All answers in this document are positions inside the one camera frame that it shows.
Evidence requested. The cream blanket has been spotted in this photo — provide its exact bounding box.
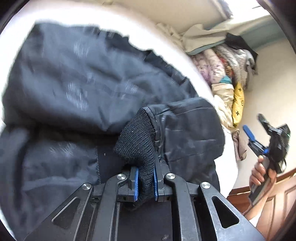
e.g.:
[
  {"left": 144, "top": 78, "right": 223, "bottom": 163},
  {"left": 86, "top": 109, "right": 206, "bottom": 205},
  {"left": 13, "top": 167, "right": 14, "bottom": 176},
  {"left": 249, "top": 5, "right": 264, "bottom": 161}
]
[{"left": 211, "top": 83, "right": 234, "bottom": 131}]

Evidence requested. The yellow patterned pillow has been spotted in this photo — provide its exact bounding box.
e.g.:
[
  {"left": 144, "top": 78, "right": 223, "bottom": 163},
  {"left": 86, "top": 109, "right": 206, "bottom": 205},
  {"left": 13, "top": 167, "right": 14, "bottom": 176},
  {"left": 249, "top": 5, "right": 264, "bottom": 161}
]
[{"left": 232, "top": 82, "right": 245, "bottom": 127}]

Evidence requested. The brown knitted cloth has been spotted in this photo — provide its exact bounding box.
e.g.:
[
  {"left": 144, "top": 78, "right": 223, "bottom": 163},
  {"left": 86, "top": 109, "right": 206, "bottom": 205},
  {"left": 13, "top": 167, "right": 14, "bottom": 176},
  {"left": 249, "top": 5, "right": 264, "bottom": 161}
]
[{"left": 232, "top": 130, "right": 247, "bottom": 162}]

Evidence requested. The purple floral quilt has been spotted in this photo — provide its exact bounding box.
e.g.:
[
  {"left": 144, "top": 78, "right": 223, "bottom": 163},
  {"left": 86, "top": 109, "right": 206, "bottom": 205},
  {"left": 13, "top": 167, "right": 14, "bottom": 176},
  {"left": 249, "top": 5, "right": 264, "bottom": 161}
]
[{"left": 190, "top": 48, "right": 232, "bottom": 85}]

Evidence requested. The beige curtain right side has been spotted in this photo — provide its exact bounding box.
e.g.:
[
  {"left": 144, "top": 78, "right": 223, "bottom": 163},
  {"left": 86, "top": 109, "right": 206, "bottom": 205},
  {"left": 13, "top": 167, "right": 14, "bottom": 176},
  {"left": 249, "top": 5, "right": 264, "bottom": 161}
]
[{"left": 157, "top": 17, "right": 278, "bottom": 56}]

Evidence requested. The black cloth on pile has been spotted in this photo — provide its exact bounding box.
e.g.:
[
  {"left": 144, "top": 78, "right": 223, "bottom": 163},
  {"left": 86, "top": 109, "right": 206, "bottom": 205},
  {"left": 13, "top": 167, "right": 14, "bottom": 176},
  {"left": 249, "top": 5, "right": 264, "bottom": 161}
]
[{"left": 225, "top": 33, "right": 258, "bottom": 70}]

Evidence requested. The person's right hand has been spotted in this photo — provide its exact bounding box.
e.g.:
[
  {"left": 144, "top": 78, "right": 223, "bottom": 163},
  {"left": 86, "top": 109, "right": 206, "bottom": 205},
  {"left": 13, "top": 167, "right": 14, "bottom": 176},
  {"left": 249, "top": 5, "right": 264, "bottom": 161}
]
[{"left": 249, "top": 156, "right": 277, "bottom": 190}]

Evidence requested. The brown wooden door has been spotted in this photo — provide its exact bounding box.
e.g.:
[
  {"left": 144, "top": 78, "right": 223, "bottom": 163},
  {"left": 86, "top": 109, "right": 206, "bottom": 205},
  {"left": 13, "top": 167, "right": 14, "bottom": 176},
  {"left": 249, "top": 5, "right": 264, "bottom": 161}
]
[{"left": 226, "top": 167, "right": 296, "bottom": 241}]

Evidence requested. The grey dotted blanket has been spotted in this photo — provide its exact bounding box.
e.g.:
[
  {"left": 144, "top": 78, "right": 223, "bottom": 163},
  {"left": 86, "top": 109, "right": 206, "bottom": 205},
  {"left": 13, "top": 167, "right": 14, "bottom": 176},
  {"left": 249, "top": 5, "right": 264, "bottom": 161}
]
[{"left": 214, "top": 44, "right": 257, "bottom": 90}]

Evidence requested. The black padded jacket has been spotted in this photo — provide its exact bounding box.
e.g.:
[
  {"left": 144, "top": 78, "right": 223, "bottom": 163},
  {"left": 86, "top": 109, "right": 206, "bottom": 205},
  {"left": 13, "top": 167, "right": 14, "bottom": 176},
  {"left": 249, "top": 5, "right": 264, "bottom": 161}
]
[{"left": 1, "top": 23, "right": 225, "bottom": 240}]

